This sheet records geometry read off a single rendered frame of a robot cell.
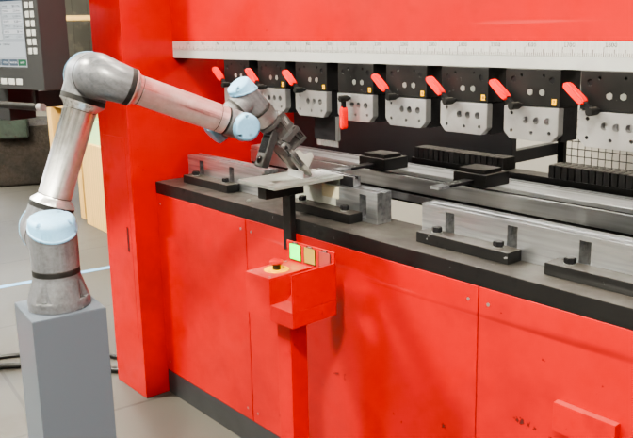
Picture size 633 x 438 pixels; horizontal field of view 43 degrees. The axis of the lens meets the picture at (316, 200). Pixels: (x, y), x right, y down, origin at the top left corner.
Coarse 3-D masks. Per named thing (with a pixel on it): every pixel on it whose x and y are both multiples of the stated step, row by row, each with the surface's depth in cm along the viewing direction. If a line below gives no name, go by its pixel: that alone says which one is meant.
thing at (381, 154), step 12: (360, 156) 265; (372, 156) 262; (384, 156) 258; (396, 156) 262; (336, 168) 254; (348, 168) 253; (360, 168) 256; (372, 168) 262; (384, 168) 257; (396, 168) 261
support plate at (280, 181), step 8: (256, 176) 245; (264, 176) 245; (272, 176) 244; (280, 176) 244; (288, 176) 244; (320, 176) 243; (328, 176) 242; (336, 176) 242; (248, 184) 237; (256, 184) 234; (264, 184) 233; (272, 184) 232; (280, 184) 232; (288, 184) 232; (296, 184) 232; (304, 184) 234; (312, 184) 236
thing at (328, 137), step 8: (320, 120) 249; (328, 120) 246; (336, 120) 244; (320, 128) 250; (328, 128) 247; (336, 128) 244; (320, 136) 250; (328, 136) 247; (336, 136) 245; (320, 144) 252; (328, 144) 249; (336, 144) 246
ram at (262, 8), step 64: (192, 0) 289; (256, 0) 260; (320, 0) 236; (384, 0) 216; (448, 0) 199; (512, 0) 185; (576, 0) 173; (448, 64) 202; (512, 64) 188; (576, 64) 175
